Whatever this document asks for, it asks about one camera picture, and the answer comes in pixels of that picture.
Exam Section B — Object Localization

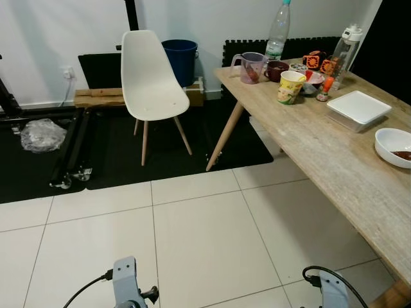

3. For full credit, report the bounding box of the white plastic chair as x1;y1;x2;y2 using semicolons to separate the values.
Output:
121;30;193;166

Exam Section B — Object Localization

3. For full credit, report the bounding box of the purple measuring jug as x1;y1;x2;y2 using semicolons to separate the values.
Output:
231;52;267;85

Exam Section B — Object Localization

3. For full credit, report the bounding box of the white lidded food container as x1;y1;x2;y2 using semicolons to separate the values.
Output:
326;90;392;133

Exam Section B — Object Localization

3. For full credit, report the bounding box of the tapered wooden table leg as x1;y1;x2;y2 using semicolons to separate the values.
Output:
205;101;245;171

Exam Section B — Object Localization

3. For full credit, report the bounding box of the small bowl with red food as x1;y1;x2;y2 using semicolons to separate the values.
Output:
302;69;326;96

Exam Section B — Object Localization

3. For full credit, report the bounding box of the small orange-capped spice bottle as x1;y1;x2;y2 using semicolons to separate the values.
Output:
318;77;335;102

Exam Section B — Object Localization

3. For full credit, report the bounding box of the crumpled clear plastic bag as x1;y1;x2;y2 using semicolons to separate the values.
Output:
21;119;67;153

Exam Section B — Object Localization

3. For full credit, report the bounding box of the black wall panel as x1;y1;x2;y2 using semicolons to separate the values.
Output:
78;53;126;90

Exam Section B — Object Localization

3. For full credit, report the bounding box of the blue plastic bucket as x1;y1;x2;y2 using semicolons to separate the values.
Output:
161;39;198;88

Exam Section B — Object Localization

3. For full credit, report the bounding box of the black floor mat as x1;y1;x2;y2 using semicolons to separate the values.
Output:
0;96;274;205

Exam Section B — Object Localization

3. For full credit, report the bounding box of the clear sports bottle white lid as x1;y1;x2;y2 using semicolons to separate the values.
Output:
331;24;363;90

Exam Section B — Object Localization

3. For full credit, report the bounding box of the yellow instant noodle cup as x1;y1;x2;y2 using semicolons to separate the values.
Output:
277;71;307;105

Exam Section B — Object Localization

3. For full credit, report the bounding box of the black vertical pole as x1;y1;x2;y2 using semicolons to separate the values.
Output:
124;0;139;31

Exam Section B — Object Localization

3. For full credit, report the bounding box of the dark maroon mug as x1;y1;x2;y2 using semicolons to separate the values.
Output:
265;61;290;82

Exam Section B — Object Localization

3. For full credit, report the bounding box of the white bowl with brown food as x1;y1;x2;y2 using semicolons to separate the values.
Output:
374;128;411;169

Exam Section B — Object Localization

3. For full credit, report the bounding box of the orange black cube mug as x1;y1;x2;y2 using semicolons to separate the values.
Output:
303;50;328;70
321;58;341;78

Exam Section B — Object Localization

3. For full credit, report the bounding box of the black wheeled rail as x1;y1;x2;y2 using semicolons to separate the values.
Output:
50;109;94;190

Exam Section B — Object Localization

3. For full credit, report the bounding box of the wooden plank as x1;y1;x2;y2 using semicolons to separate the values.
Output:
74;77;205;108

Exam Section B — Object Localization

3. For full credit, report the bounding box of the clear water bottle teal cap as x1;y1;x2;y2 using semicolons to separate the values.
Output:
265;0;291;62

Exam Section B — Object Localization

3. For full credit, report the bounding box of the black metal stand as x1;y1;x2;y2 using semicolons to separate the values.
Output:
0;51;26;119

